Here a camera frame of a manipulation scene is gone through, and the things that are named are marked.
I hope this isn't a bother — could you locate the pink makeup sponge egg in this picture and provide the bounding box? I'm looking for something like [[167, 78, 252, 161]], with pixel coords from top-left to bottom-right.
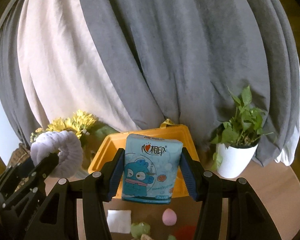
[[162, 209, 177, 226]]

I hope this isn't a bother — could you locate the lavender fluffy headband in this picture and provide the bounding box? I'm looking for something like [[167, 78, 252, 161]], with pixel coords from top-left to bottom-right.
[[30, 131, 83, 178]]

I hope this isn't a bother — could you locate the sunflower bouquet in vase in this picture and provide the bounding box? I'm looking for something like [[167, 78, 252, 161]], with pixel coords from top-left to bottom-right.
[[30, 110, 118, 170]]

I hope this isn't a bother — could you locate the white sheer curtain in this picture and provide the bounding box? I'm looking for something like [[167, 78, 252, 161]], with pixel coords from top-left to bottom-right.
[[17, 0, 138, 132]]

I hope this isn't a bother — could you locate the red green fluffy plush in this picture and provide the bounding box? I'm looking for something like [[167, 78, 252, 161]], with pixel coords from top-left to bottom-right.
[[173, 225, 196, 240]]

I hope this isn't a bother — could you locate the pastel small plush toy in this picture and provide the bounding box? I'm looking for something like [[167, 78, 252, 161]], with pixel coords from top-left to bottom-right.
[[140, 233, 178, 240]]

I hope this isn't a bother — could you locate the patterned brown fabric bag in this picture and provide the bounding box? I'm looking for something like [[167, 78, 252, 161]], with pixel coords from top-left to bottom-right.
[[7, 143, 30, 166]]

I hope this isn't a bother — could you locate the green frog plush toy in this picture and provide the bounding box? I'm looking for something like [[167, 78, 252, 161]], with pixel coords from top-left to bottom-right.
[[130, 222, 151, 239]]

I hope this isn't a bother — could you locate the orange plastic crate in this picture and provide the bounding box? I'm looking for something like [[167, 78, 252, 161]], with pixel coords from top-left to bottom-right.
[[88, 125, 199, 198]]

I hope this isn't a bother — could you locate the white square cloth pad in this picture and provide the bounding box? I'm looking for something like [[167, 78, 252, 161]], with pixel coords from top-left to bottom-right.
[[107, 210, 131, 234]]

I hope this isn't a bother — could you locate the grey curtain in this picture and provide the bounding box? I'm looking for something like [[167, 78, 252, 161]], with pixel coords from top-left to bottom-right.
[[0, 0, 300, 166]]

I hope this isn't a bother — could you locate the potted green plant white pot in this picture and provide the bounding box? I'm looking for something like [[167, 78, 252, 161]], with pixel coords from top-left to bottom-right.
[[211, 85, 274, 179]]

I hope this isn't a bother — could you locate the blue tissue packet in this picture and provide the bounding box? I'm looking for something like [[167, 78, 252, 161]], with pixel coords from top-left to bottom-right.
[[121, 134, 183, 204]]

